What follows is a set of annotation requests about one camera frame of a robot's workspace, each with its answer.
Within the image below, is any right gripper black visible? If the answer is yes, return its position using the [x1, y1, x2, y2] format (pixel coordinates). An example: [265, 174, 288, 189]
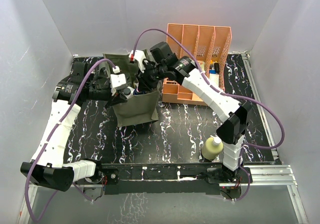
[135, 62, 167, 92]

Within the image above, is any white bottle grey cap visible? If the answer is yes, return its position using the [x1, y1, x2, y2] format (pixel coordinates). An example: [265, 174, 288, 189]
[122, 86, 135, 100]

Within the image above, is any olive green canvas bag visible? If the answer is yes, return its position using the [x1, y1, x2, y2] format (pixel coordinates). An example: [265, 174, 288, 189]
[103, 53, 161, 127]

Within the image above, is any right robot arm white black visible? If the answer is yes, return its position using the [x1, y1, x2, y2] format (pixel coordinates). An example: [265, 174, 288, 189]
[130, 42, 251, 183]

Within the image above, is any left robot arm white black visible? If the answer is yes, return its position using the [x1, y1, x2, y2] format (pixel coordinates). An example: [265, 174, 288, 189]
[20, 59, 127, 192]

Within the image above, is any white box in organizer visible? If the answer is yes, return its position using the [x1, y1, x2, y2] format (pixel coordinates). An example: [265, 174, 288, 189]
[209, 73, 220, 87]

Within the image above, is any orange plastic file organizer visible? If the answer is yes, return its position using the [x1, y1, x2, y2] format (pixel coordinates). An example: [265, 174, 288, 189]
[162, 23, 232, 105]

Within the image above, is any pale yellow bottle white cap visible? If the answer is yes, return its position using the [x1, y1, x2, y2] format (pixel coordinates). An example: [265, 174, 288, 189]
[201, 136, 224, 161]

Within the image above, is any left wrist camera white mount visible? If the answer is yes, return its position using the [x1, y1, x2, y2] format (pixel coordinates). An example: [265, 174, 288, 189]
[110, 66, 128, 96]

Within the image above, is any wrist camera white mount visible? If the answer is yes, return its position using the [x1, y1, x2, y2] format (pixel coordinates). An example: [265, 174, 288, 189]
[128, 50, 146, 73]
[110, 66, 128, 96]

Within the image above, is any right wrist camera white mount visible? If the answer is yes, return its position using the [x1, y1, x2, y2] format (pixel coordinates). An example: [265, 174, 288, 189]
[128, 50, 146, 73]

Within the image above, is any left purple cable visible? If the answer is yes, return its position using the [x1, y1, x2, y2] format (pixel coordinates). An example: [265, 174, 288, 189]
[24, 58, 122, 224]

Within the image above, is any purple cable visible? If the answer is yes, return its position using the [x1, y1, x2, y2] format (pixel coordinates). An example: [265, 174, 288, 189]
[133, 28, 286, 202]
[24, 58, 122, 224]

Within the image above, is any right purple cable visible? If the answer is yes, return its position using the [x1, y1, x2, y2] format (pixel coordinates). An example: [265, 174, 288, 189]
[133, 28, 286, 202]

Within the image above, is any black front rail frame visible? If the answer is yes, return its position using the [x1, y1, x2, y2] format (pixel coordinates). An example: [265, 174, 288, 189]
[74, 159, 251, 196]

